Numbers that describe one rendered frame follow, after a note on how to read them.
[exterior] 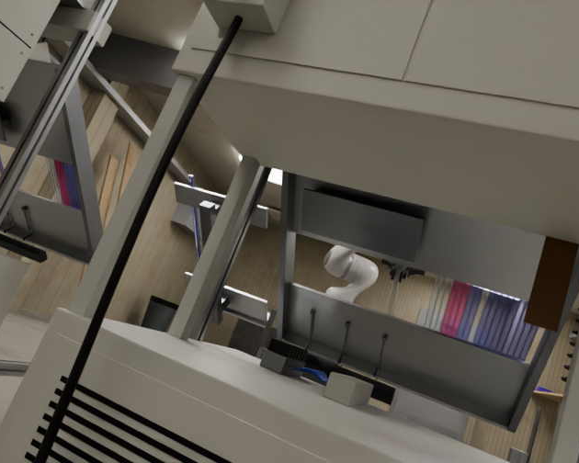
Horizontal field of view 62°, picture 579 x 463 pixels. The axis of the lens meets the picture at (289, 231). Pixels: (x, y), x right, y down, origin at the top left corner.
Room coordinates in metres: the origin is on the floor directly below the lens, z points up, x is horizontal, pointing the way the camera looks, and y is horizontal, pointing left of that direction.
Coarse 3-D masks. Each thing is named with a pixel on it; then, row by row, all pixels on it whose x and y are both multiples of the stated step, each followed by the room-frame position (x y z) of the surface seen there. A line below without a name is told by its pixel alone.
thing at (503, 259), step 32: (320, 192) 1.13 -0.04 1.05; (352, 192) 1.13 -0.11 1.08; (320, 224) 1.19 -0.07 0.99; (352, 224) 1.14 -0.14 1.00; (384, 224) 1.09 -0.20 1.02; (416, 224) 1.05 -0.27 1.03; (448, 224) 1.05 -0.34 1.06; (480, 224) 1.02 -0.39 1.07; (384, 256) 1.19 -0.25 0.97; (416, 256) 1.15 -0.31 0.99; (448, 256) 1.10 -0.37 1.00; (480, 256) 1.06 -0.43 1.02; (512, 256) 1.03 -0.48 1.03; (576, 256) 0.95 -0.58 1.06; (512, 288) 1.07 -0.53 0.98
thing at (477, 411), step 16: (288, 336) 1.53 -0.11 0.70; (320, 352) 1.48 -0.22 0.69; (336, 352) 1.48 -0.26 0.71; (352, 368) 1.44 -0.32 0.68; (368, 368) 1.43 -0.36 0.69; (384, 368) 1.43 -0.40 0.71; (400, 384) 1.39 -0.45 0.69; (416, 384) 1.39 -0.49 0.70; (432, 400) 1.36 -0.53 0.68; (448, 400) 1.35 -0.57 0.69; (464, 400) 1.34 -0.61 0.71; (480, 416) 1.31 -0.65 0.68; (496, 416) 1.30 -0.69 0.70
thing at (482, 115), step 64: (256, 0) 0.57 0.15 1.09; (320, 0) 0.61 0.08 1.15; (384, 0) 0.57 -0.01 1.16; (448, 0) 0.54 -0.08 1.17; (512, 0) 0.51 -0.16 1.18; (576, 0) 0.49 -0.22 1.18; (192, 64) 0.67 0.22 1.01; (256, 64) 0.63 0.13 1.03; (320, 64) 0.59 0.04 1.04; (384, 64) 0.56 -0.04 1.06; (448, 64) 0.53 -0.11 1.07; (512, 64) 0.50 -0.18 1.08; (576, 64) 0.48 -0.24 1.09; (256, 128) 0.77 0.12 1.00; (320, 128) 0.68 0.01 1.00; (384, 128) 0.61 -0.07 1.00; (448, 128) 0.55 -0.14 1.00; (512, 128) 0.50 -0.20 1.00; (576, 128) 0.48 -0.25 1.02; (128, 192) 0.68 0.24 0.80; (384, 192) 0.84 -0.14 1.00; (448, 192) 0.73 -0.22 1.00; (512, 192) 0.65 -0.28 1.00; (576, 192) 0.58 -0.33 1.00; (128, 256) 0.60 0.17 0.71; (192, 320) 0.94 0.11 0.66; (64, 384) 0.65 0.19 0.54; (128, 384) 0.62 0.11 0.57; (576, 384) 0.69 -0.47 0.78; (0, 448) 0.67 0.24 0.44; (64, 448) 0.64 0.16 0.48; (128, 448) 0.61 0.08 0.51; (192, 448) 0.58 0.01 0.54; (256, 448) 0.55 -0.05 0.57; (576, 448) 0.69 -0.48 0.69
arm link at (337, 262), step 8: (336, 248) 1.96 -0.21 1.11; (344, 248) 1.92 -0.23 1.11; (328, 256) 1.97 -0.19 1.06; (336, 256) 1.94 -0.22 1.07; (344, 256) 1.92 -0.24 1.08; (352, 256) 1.96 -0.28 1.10; (328, 264) 1.97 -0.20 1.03; (336, 264) 1.95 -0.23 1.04; (344, 264) 1.94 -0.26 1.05; (328, 272) 2.00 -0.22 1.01; (336, 272) 1.97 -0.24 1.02; (344, 272) 1.96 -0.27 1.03
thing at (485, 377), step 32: (320, 320) 1.45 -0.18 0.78; (352, 320) 1.38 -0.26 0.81; (384, 320) 1.32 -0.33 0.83; (352, 352) 1.46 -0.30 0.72; (384, 352) 1.39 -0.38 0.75; (416, 352) 1.33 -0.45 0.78; (448, 352) 1.28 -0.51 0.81; (480, 352) 1.23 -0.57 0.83; (448, 384) 1.34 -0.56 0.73; (480, 384) 1.29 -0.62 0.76; (512, 384) 1.24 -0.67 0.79
